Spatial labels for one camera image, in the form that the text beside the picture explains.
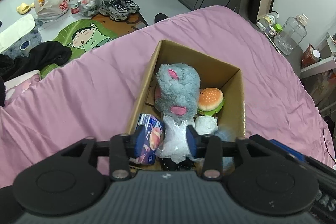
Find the grey sneaker right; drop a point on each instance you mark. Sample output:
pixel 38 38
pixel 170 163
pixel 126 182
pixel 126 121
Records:
pixel 129 5

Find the clear plastic trash bag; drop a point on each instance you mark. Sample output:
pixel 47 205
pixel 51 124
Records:
pixel 89 8

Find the grey sneaker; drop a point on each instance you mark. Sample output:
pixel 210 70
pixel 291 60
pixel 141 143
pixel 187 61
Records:
pixel 114 10
pixel 129 5

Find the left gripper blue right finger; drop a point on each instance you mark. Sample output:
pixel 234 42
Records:
pixel 194 142

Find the blue printed snack packet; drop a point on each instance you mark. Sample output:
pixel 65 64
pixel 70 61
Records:
pixel 154 132

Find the hamburger plush toy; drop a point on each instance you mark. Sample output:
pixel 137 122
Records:
pixel 211 101

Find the white plastic shopping bag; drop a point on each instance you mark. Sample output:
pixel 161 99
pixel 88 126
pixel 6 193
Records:
pixel 49 10

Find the yellow slipper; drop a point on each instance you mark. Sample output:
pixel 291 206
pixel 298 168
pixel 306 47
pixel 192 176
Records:
pixel 23 8

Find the red label water bottle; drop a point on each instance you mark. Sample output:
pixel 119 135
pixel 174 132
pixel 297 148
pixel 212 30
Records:
pixel 74 6

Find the white desk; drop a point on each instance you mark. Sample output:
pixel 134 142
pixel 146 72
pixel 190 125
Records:
pixel 326 64

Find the large clear glass jar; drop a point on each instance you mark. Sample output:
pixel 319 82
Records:
pixel 291 34

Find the green cartoon floor mat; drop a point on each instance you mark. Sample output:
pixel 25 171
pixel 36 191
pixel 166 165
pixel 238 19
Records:
pixel 84 35

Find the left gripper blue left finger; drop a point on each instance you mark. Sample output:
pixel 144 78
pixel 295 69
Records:
pixel 137 141

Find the black clothing pile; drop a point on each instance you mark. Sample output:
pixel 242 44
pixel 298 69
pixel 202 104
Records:
pixel 44 54

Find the clear plastic bead bag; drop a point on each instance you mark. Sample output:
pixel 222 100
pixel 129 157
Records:
pixel 174 145

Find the grey pink plush toy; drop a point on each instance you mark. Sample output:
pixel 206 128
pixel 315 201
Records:
pixel 177 91

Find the brown door mat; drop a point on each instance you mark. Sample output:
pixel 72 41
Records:
pixel 132 23

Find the grey sneaker left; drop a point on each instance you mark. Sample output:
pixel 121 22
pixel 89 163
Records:
pixel 114 10

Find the white soft ball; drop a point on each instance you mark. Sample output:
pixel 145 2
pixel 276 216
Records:
pixel 205 125

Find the blue fuzzy patch toy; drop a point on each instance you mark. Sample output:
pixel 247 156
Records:
pixel 225 135

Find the cardboard box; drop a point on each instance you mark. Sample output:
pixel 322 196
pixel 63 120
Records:
pixel 213 74

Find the pink bed sheet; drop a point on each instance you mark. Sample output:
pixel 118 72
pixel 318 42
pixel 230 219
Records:
pixel 95 94

